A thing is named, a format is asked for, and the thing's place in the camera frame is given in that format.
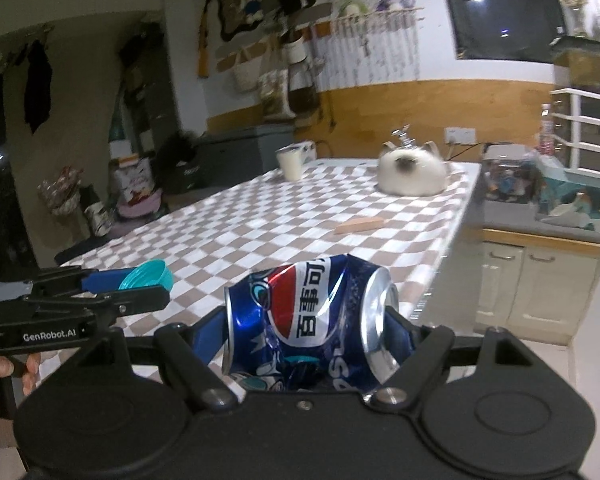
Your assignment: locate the teal bottle cap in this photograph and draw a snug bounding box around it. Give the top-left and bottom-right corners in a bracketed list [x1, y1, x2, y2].
[118, 260, 174, 292]

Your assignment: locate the crushed blue pepsi can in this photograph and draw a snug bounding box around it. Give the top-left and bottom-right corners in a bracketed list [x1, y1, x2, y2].
[223, 255, 398, 392]

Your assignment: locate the left hand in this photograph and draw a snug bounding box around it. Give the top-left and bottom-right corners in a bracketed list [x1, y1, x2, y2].
[0, 353, 41, 396]

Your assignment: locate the checkered tablecloth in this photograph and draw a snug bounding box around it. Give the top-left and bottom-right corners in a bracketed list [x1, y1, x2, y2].
[34, 161, 474, 401]

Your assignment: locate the cream floor cabinet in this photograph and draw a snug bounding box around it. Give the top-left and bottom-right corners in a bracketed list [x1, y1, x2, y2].
[476, 229, 600, 346]

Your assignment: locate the wooden stick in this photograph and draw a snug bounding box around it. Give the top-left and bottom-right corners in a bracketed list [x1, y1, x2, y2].
[334, 217, 385, 234]

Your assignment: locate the grey storage box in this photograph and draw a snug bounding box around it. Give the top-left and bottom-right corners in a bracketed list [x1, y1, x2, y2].
[197, 124, 294, 188]

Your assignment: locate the white cup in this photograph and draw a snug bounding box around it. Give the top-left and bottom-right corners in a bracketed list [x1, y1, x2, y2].
[276, 145, 303, 182]

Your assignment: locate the white cat-shaped ceramic pot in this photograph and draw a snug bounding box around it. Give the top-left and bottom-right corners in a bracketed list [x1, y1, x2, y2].
[377, 125, 451, 197]

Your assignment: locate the clear storage box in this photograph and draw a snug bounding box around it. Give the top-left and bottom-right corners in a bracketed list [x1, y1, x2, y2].
[481, 143, 539, 204]

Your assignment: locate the teal storage box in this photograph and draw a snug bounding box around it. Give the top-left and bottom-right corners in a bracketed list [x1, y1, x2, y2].
[535, 155, 600, 235]

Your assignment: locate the white power strip outlet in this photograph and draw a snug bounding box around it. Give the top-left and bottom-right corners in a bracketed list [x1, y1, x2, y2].
[444, 127, 477, 145]

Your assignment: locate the plastic water bottle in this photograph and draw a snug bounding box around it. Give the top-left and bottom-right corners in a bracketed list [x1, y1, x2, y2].
[538, 103, 555, 155]

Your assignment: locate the white drawer organizer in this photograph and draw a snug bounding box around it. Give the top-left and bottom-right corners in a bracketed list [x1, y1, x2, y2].
[550, 88, 600, 179]

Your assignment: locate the glass fish tank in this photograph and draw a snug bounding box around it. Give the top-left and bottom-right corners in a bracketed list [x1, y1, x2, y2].
[550, 36, 600, 94]

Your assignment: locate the dark window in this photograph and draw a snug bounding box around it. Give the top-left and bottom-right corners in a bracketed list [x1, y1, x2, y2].
[446, 0, 565, 63]

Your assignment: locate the white macrame wall hanging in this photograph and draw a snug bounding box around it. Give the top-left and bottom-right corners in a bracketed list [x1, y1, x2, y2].
[309, 0, 424, 91]

